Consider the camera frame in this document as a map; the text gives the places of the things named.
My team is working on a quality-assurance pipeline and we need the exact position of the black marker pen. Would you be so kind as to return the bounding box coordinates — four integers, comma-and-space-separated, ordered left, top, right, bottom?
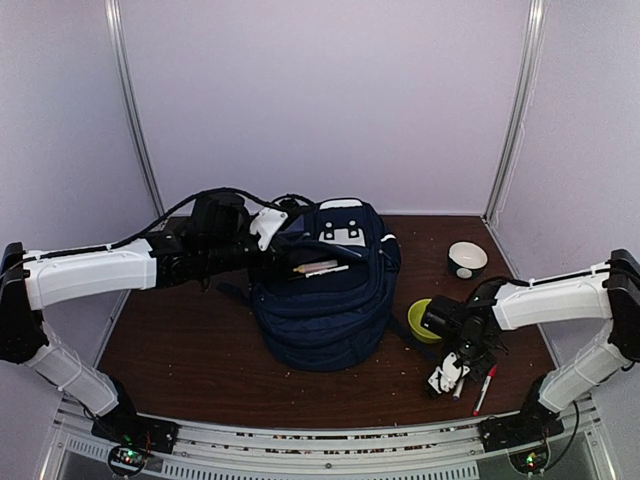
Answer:
286, 265, 350, 281

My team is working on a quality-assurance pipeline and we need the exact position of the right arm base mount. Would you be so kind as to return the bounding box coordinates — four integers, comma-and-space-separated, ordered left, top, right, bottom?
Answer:
478, 399, 564, 476

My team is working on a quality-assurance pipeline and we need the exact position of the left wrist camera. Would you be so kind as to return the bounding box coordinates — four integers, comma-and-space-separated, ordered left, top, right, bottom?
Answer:
249, 207, 289, 252

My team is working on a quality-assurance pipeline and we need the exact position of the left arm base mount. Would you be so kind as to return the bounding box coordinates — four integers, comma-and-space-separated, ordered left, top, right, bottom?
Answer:
83, 398, 179, 479

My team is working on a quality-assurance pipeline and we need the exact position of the left aluminium frame post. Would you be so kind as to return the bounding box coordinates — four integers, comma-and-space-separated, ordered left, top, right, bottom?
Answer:
104, 0, 165, 217

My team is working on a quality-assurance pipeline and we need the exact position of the red marker pen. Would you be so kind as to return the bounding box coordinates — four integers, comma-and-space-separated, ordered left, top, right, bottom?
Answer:
472, 365, 497, 417

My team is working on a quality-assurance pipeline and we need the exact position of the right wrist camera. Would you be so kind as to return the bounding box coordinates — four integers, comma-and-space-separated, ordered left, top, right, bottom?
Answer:
426, 352, 470, 398

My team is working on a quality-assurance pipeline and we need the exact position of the dark bowl white inside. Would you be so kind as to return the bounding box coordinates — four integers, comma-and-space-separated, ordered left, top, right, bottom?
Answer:
447, 241, 489, 280

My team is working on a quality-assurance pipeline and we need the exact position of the lime green bowl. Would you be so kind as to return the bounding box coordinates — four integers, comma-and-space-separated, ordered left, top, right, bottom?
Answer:
407, 298, 442, 344

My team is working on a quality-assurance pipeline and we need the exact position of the navy blue student backpack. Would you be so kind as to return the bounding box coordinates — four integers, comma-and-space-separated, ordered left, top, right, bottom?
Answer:
217, 198, 436, 372

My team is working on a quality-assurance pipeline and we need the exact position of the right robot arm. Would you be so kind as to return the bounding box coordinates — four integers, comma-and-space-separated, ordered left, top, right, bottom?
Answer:
421, 249, 639, 442

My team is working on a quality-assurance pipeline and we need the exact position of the cream glue tube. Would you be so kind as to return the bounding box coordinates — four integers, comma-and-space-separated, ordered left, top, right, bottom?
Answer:
293, 260, 338, 275

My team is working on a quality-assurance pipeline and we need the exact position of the blue marker pen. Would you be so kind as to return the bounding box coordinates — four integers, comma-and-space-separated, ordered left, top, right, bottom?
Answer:
452, 378, 465, 402

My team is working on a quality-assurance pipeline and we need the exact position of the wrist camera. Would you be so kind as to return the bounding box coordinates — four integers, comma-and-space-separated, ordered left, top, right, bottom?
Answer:
249, 207, 289, 252
426, 352, 470, 398

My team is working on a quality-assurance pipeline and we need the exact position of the front aluminium rail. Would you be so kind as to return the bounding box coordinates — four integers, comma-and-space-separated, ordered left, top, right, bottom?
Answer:
49, 394, 616, 480

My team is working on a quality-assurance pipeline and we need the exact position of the right aluminium frame post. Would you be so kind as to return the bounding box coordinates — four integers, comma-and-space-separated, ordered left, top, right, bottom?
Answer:
484, 0, 548, 225

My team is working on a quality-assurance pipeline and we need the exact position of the aluminium frame post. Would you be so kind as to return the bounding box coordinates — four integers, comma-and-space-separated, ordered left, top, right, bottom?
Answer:
484, 0, 548, 225
104, 0, 165, 217

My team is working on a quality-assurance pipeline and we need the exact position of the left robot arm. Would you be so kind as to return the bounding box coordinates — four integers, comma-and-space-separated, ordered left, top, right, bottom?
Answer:
1, 188, 301, 444

